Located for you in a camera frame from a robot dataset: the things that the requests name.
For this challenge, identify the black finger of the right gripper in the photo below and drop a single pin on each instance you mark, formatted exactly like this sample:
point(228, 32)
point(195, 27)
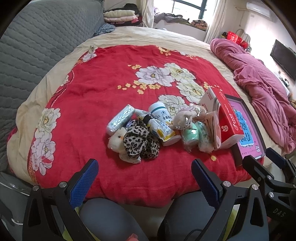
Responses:
point(286, 165)
point(261, 175)

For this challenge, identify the yellow white snack packet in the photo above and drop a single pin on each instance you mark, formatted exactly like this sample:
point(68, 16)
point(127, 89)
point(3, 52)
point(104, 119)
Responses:
point(156, 127)

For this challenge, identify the red tissue box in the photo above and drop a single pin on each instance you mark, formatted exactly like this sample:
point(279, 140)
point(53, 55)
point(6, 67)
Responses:
point(229, 126)

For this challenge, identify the cream plush bear pink dress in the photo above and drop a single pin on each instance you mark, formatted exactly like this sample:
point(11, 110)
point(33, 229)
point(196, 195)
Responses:
point(185, 118)

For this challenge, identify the red bags by window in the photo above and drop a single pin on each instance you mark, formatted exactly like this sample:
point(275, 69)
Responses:
point(235, 38)

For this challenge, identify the black wall television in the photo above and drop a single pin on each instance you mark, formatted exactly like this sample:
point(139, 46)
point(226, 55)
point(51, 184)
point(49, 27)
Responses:
point(284, 57)

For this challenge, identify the grey quilted headboard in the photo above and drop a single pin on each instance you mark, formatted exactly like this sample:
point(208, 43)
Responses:
point(39, 36)

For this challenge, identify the pink face mask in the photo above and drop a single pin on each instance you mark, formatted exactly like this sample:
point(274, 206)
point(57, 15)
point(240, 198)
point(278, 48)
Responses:
point(212, 122)

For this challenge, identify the pink quilted duvet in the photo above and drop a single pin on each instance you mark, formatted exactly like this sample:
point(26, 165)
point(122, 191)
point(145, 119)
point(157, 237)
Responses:
point(268, 96)

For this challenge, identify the leopard print scrunchie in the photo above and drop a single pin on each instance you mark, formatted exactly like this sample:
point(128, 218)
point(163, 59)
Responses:
point(139, 142)

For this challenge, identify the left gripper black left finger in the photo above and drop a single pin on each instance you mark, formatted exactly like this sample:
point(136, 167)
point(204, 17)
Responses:
point(39, 221)

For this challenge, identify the dark tray with pink book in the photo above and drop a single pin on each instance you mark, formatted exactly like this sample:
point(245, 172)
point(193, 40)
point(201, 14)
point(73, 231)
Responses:
point(252, 143)

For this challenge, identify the mint green fluffy ball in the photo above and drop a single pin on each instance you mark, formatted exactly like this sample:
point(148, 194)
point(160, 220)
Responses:
point(190, 137)

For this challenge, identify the white plush bunny purple dress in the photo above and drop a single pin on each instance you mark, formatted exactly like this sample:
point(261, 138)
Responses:
point(115, 143)

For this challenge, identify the clothes on window sill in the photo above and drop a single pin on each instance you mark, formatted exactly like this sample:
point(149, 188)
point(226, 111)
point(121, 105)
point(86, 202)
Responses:
point(171, 18)

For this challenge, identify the white air conditioner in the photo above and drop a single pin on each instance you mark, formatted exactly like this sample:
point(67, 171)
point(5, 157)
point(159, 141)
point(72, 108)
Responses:
point(258, 9)

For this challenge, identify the white curtain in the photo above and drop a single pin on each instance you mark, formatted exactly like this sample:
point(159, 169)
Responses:
point(218, 21)

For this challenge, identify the green floral tissue pack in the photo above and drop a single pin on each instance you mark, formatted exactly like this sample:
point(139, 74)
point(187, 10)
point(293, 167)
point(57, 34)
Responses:
point(120, 120)

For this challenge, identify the folded clothes stack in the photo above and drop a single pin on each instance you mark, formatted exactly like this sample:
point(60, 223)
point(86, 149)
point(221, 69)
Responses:
point(128, 15)

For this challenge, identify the red floral blanket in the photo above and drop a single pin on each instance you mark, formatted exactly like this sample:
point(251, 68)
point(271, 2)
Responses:
point(72, 127)

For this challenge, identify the white vitamin bottle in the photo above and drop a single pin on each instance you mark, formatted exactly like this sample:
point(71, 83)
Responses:
point(161, 113)

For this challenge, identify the beige bed sheet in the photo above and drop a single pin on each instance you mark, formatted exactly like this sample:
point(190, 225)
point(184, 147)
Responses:
point(30, 110)

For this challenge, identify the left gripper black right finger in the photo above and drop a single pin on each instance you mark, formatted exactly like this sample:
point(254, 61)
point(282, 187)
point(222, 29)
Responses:
point(251, 220)

